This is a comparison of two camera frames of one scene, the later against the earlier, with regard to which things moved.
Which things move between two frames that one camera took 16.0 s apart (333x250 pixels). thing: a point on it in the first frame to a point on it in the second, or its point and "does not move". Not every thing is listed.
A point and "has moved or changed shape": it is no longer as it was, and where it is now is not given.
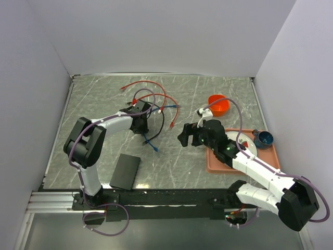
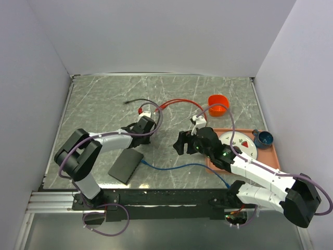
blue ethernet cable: (154, 148) to (187, 164)
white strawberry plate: (244, 139) does not move
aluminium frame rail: (51, 202) does not move
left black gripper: (144, 129) to (147, 141)
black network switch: (125, 171) has moved or changed shape
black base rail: (120, 205) does not move
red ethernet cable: (164, 94) to (165, 104)
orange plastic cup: (220, 108) does not move
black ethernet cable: (129, 102) has moved or changed shape
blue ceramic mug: (263, 139) does not move
